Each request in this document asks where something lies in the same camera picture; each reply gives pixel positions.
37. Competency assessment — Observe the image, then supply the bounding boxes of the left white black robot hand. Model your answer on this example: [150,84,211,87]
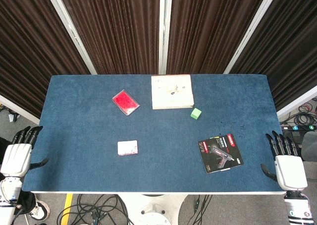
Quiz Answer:
[0,125,50,178]

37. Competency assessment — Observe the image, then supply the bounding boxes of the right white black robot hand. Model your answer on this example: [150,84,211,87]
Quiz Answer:
[260,130,308,191]

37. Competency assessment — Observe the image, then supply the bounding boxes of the small pink white packet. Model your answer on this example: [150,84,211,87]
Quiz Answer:
[117,140,138,157]

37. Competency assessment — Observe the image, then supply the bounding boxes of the power strip with green buttons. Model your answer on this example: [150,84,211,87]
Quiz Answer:
[281,125,317,132]

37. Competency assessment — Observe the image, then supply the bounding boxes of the black clothed person leg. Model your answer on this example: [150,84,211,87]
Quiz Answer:
[17,191,37,213]

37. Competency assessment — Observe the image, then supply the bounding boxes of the white black sneaker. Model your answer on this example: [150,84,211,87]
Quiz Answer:
[27,194,51,221]

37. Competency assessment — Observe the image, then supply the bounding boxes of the black glue gun package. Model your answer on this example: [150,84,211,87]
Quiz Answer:
[197,133,244,174]

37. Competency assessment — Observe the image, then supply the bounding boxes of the brown pleated curtain panel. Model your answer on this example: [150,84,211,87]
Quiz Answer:
[167,0,269,75]
[0,0,91,119]
[231,0,317,112]
[56,0,160,75]

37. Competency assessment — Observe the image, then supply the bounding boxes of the green cube block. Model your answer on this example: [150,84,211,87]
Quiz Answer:
[190,108,202,120]

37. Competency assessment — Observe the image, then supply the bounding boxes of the red ink pad case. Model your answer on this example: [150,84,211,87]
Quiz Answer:
[111,88,141,116]

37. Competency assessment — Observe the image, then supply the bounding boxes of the white cardboard box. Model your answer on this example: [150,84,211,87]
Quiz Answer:
[151,74,195,110]

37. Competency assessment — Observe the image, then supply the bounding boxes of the blue felt table cover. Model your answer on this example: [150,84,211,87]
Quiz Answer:
[21,73,296,193]

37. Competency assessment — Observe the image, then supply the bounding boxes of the white partition rail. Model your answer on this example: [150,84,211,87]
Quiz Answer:
[276,86,317,118]
[0,95,40,125]

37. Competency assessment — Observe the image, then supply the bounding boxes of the black cables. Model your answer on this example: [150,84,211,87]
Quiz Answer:
[279,100,317,126]

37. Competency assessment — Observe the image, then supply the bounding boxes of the black cable with inline switch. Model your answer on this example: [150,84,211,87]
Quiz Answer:
[189,194,213,225]

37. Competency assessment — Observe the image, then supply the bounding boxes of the black floor cable bundle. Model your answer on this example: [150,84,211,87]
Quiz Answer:
[56,194,129,225]

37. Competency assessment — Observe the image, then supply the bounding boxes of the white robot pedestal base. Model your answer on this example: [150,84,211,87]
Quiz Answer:
[118,194,189,225]

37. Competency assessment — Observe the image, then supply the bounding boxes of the straight white partition post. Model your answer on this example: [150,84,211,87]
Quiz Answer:
[158,0,173,74]

